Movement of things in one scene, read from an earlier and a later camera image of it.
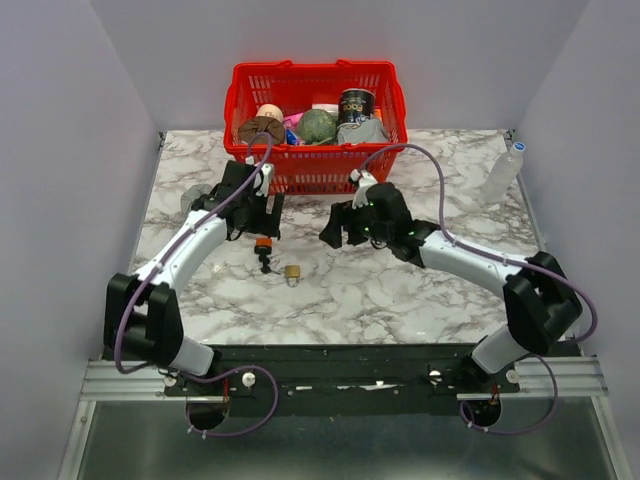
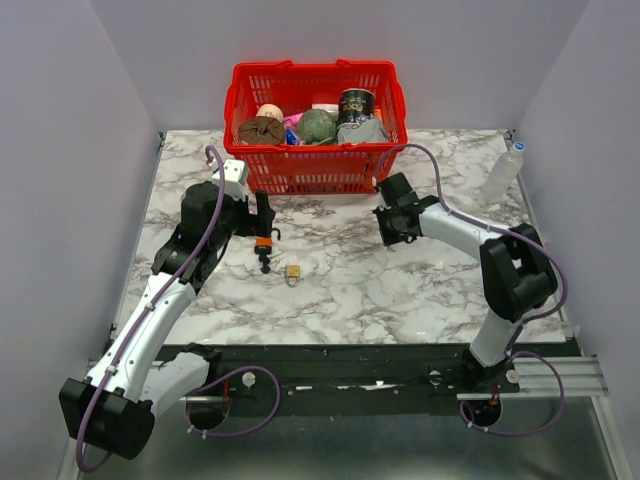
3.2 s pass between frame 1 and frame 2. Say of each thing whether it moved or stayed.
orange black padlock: stayed
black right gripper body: moved
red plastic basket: stayed
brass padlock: stayed
